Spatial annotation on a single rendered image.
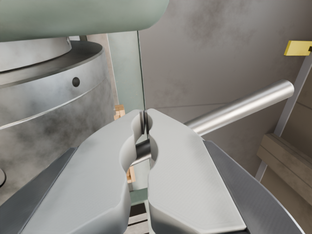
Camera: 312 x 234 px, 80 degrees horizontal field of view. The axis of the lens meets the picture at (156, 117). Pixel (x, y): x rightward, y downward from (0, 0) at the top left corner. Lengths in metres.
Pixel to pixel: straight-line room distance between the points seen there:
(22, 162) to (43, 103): 0.06
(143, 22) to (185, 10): 1.34
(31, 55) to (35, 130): 0.08
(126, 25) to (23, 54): 0.12
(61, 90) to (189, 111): 1.58
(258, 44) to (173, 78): 0.77
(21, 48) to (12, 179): 0.13
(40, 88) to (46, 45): 0.07
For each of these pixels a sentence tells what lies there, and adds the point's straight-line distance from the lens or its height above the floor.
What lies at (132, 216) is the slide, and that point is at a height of 0.97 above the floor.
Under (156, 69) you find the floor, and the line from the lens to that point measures 1.49.
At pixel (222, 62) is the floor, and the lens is 1.72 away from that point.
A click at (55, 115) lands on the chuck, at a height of 1.20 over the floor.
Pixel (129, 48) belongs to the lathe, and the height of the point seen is 0.54.
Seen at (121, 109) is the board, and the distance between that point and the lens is 0.55.
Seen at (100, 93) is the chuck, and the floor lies 1.15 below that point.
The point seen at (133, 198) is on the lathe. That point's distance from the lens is 0.81.
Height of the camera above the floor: 1.39
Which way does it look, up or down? 57 degrees down
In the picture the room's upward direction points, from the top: 152 degrees clockwise
